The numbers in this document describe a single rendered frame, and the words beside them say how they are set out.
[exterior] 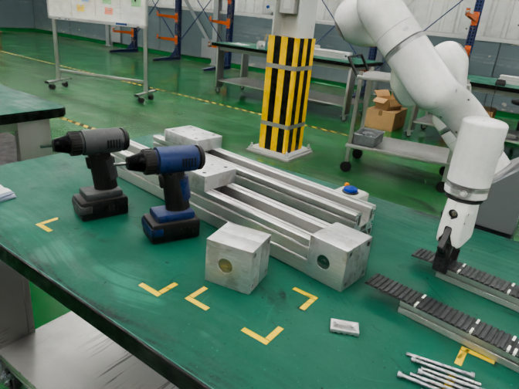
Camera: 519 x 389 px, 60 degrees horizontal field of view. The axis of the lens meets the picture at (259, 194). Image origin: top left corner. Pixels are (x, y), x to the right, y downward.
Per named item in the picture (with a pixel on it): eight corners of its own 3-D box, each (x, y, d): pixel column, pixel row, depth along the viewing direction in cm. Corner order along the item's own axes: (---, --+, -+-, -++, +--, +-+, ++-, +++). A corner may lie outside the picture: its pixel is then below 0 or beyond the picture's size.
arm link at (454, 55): (441, 134, 143) (401, 73, 146) (497, 100, 136) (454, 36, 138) (439, 136, 133) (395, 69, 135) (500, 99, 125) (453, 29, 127)
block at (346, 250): (370, 271, 99) (378, 233, 96) (340, 292, 90) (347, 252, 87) (335, 255, 105) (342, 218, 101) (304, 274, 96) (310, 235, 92)
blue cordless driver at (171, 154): (205, 236, 107) (208, 149, 99) (121, 252, 97) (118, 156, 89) (191, 223, 113) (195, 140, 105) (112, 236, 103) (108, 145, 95)
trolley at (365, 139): (449, 176, 425) (478, 67, 387) (446, 194, 378) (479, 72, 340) (344, 154, 461) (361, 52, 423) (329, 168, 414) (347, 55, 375)
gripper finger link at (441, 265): (449, 251, 92) (441, 279, 95) (455, 246, 95) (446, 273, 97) (434, 245, 94) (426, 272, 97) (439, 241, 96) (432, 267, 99)
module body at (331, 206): (370, 234, 116) (376, 204, 113) (350, 246, 109) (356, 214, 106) (175, 154, 164) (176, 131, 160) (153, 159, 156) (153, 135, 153)
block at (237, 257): (271, 268, 97) (276, 229, 93) (249, 295, 87) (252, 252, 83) (230, 255, 100) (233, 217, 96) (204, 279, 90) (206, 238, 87)
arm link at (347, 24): (456, 88, 137) (408, 119, 144) (438, 62, 143) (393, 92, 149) (396, -11, 99) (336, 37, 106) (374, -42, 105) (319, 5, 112)
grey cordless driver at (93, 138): (133, 213, 116) (131, 130, 107) (52, 229, 104) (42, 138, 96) (122, 202, 121) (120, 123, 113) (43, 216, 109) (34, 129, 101)
